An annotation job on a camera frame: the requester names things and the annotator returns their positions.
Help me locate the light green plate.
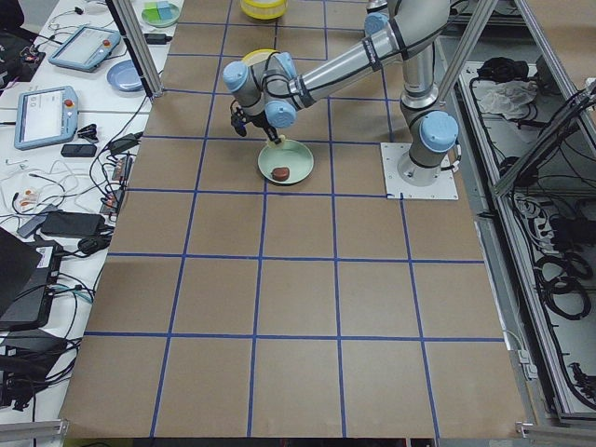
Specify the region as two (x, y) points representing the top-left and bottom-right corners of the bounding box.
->
(257, 140), (314, 185)

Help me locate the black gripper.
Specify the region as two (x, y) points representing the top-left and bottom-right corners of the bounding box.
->
(230, 104), (278, 140)

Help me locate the green bowl with blocks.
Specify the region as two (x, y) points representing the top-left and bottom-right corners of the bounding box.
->
(141, 1), (181, 28)

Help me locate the brown bun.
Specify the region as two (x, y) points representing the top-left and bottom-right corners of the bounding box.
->
(271, 167), (291, 182)

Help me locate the blue plate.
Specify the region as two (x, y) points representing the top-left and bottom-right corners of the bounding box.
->
(106, 60), (143, 92)

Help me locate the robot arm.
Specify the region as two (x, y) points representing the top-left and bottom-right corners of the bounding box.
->
(223, 1), (458, 186)

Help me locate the teach pendant tablet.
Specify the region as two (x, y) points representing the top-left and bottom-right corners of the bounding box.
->
(48, 25), (121, 73)
(14, 86), (78, 151)

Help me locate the black power adapter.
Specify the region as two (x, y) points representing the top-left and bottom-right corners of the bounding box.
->
(108, 131), (143, 156)

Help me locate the yellow steamer with cloth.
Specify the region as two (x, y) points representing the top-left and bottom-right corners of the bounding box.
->
(241, 48), (277, 66)

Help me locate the yellow steamer basket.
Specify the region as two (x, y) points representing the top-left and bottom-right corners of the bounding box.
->
(240, 0), (288, 20)

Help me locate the aluminium frame post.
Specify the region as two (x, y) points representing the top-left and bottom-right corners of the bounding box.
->
(106, 0), (163, 102)

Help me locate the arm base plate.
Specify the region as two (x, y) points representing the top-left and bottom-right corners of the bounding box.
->
(380, 142), (459, 200)

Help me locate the black power brick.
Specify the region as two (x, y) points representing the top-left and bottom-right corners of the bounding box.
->
(143, 33), (172, 46)

